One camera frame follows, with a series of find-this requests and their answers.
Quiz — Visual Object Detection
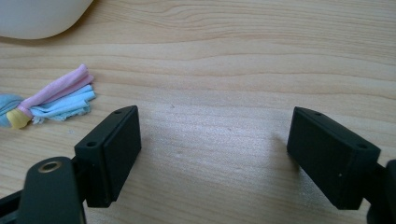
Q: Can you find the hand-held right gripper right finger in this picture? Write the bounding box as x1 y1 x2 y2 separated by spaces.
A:
286 105 382 211

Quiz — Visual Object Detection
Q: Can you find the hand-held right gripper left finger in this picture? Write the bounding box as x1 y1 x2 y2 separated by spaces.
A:
74 105 142 209

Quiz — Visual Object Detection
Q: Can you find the white round bowl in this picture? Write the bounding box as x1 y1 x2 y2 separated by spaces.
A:
0 0 94 40

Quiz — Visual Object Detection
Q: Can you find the pastel knotted fabric rope toy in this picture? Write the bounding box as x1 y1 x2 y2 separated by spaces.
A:
0 63 97 130

